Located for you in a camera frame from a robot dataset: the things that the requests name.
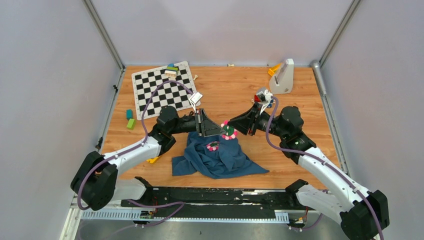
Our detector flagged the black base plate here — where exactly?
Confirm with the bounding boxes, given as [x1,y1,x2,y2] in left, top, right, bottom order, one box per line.
[138,187,308,218]

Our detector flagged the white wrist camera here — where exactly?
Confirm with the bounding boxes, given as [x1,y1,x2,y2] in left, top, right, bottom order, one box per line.
[255,87,273,114]
[188,92,203,113]

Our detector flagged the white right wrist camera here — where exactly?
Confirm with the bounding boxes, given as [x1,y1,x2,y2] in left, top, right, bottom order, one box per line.
[255,87,273,114]

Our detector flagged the teal toy block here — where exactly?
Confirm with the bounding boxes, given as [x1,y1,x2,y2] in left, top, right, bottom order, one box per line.
[125,109,133,121]

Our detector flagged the pink white flower brooch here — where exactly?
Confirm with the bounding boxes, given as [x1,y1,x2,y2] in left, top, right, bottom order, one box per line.
[220,120,238,140]

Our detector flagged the stacked toy bricks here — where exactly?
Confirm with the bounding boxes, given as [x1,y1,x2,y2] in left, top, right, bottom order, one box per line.
[164,63,179,78]

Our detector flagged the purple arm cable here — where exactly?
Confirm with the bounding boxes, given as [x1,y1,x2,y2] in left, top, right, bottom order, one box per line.
[77,80,196,229]
[264,96,385,240]

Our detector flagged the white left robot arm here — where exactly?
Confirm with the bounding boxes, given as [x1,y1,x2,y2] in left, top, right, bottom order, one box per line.
[70,106,225,211]

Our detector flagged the white slotted cable duct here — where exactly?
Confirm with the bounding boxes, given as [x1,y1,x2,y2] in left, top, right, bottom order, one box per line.
[80,208,290,224]

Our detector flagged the orange toy piece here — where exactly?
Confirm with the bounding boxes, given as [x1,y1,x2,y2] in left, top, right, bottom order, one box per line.
[267,62,282,77]

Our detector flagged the black white checkerboard mat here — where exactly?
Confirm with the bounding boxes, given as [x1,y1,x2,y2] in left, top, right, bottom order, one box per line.
[131,61,197,121]

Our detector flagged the blue garment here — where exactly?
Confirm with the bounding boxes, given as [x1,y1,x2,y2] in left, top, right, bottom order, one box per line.
[171,132,269,179]

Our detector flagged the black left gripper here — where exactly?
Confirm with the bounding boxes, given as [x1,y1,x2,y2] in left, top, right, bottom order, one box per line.
[169,108,226,137]

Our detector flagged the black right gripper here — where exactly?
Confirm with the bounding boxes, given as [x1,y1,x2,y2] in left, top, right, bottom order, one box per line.
[227,102,288,139]

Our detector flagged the white wedge stand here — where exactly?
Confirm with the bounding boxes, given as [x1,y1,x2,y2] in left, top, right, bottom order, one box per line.
[269,58,295,95]

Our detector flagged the green toy block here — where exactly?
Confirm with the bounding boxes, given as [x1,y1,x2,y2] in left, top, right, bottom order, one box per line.
[126,118,136,130]

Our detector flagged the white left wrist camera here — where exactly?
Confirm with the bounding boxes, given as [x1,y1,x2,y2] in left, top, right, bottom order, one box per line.
[188,92,203,113]

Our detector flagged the yellow plastic frame toy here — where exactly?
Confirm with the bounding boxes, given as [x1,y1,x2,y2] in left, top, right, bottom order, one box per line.
[147,156,161,164]

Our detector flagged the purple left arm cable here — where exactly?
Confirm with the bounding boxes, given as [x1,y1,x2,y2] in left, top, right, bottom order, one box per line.
[77,80,196,229]

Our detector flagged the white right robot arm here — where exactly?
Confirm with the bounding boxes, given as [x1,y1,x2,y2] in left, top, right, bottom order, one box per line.
[228,103,390,240]

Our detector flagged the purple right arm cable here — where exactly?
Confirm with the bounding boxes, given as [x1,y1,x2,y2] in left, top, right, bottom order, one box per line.
[264,96,385,240]

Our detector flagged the colourful toy car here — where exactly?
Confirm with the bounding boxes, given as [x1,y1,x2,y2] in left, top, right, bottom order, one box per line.
[252,95,274,108]

